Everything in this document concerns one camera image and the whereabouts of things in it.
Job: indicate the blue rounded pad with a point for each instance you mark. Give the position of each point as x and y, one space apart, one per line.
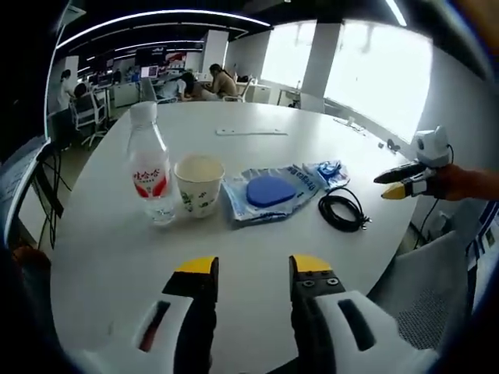
269 192

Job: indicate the computer monitor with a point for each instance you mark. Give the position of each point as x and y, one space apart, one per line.
21 175

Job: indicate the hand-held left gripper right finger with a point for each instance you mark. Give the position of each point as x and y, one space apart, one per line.
319 311

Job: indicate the ceiling air conditioner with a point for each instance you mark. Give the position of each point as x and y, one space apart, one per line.
73 7

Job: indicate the white office chair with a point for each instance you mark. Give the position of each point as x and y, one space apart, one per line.
243 91
87 113
150 89

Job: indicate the white table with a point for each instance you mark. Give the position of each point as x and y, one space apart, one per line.
253 156

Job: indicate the printed clear plastic bag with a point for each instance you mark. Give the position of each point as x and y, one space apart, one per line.
238 206

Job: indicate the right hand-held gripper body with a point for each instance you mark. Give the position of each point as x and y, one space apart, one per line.
430 146

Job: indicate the white paper cup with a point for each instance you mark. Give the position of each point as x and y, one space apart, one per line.
195 195

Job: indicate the person's right hand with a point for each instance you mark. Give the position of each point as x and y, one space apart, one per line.
450 183

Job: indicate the clear plastic water bottle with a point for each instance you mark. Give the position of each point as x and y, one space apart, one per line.
150 163

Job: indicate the small black object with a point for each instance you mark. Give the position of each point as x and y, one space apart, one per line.
391 145

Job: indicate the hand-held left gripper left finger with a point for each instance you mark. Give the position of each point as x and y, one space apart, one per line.
195 311

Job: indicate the white power strip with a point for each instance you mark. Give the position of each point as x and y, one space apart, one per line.
249 132

